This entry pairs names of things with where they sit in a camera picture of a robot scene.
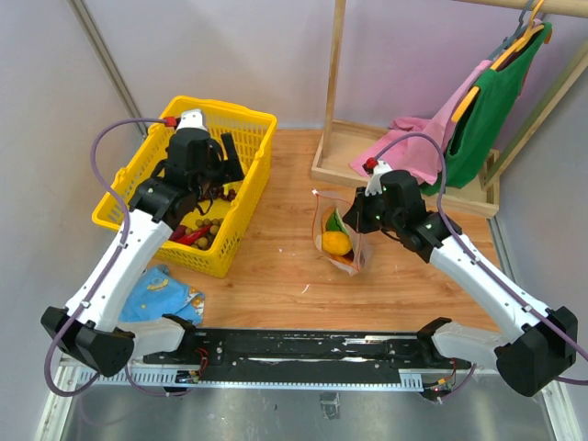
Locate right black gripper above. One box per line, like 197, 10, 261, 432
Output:
342, 185, 402, 234

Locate watermelon slice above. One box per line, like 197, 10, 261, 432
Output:
322, 207, 348, 235

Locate clear zip top bag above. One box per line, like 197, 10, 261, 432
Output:
311, 189, 370, 276

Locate yellow pear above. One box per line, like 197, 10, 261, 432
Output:
321, 232, 353, 255

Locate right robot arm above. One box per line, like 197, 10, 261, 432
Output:
343, 162, 578, 397

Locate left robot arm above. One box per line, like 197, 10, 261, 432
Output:
41, 128, 244, 377

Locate dark red grape bunch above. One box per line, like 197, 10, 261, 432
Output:
200, 186, 237, 202

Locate yellow plastic basket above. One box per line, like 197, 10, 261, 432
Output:
92, 96, 277, 278

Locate wooden clothes rack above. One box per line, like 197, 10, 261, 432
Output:
311, 1, 587, 219

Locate pink shirt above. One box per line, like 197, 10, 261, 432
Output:
349, 60, 492, 185

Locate brown longan bunch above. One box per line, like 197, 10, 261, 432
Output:
177, 218, 223, 251

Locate red chili pepper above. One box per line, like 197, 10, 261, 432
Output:
176, 225, 212, 246

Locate green shirt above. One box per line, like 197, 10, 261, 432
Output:
445, 22, 552, 188

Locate blue patterned cloth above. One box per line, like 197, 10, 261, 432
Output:
119, 265, 206, 325

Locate grey hanger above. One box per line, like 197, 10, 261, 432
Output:
487, 0, 545, 64

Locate yellow hanger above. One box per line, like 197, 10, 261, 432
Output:
451, 19, 545, 123

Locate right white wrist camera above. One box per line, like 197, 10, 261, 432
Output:
364, 157, 392, 197

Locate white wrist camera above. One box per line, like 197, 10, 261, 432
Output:
176, 108, 208, 131
364, 157, 392, 197

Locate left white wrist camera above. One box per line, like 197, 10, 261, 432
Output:
176, 108, 208, 131

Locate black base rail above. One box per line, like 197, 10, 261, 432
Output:
141, 328, 470, 392

